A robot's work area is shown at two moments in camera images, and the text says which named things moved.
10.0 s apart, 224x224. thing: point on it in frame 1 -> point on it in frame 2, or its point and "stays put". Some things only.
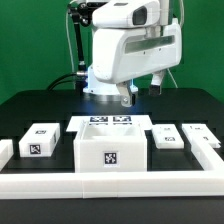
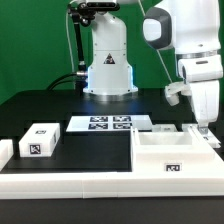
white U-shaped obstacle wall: [97, 185] stays put
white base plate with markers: [75, 121] stays put
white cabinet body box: [105, 146] -> [171, 152]
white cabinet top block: [39, 140] stays put
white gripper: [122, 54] -> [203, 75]
